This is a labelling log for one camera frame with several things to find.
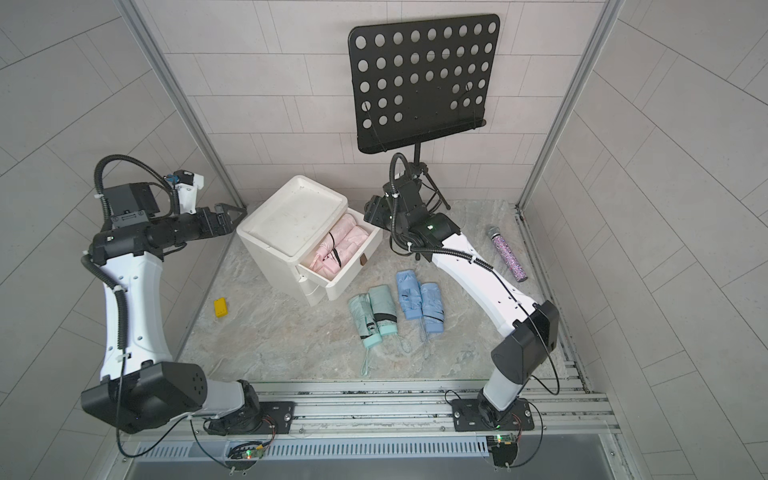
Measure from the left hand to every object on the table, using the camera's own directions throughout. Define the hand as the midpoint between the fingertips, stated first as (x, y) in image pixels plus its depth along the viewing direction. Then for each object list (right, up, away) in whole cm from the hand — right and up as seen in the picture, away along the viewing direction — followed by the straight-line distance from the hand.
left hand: (239, 208), depth 69 cm
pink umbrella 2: (+21, -9, +13) cm, 27 cm away
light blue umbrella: (+48, -28, +17) cm, 58 cm away
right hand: (+30, 0, +5) cm, 31 cm away
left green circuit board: (+5, -55, -4) cm, 55 cm away
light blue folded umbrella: (+41, -25, +20) cm, 52 cm away
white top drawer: (+29, -12, +11) cm, 33 cm away
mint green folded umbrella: (+27, -29, +17) cm, 43 cm away
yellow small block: (-16, -28, +19) cm, 38 cm away
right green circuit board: (+63, -53, -1) cm, 82 cm away
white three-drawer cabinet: (+13, -8, +8) cm, 17 cm away
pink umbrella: (+19, -7, +12) cm, 24 cm away
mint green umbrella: (+33, -28, +19) cm, 48 cm away
